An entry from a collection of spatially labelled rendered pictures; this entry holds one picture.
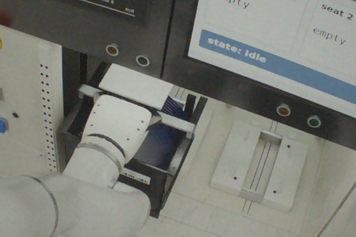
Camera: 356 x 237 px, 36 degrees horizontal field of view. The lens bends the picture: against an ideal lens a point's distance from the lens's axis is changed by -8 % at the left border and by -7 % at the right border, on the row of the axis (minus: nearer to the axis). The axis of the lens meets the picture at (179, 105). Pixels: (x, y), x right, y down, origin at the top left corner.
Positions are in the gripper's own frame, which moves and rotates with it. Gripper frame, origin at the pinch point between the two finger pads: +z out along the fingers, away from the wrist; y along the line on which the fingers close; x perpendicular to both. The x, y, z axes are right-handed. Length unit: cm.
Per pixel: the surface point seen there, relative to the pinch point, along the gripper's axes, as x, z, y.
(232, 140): -34.8, 23.6, 18.8
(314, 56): 30.4, -10.0, 26.7
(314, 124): 18.1, -10.2, 30.6
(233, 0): 34.6, -10.0, 14.3
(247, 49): 27.1, -10.0, 17.7
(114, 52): 18.1, -10.2, -1.2
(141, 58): 18.7, -10.2, 3.2
